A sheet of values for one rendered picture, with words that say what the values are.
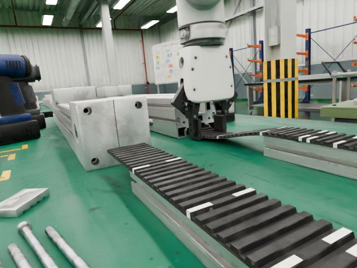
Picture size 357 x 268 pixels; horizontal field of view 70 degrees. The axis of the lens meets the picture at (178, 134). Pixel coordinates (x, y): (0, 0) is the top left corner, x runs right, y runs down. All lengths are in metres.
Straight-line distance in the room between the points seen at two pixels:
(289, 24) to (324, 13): 5.48
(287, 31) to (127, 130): 3.45
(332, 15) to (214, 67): 8.65
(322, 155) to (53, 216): 0.28
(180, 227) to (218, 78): 0.34
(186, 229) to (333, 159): 0.20
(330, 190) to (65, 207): 0.25
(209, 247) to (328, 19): 9.03
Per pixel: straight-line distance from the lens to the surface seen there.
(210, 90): 0.47
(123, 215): 0.24
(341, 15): 8.96
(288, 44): 3.73
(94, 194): 0.29
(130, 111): 0.38
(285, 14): 3.75
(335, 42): 8.98
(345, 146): 0.30
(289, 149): 0.35
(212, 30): 0.47
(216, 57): 0.48
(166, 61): 6.63
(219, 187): 0.18
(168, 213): 0.20
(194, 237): 0.17
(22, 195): 0.32
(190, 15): 0.47
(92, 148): 0.37
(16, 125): 0.75
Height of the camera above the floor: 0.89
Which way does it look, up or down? 11 degrees down
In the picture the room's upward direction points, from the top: 5 degrees counter-clockwise
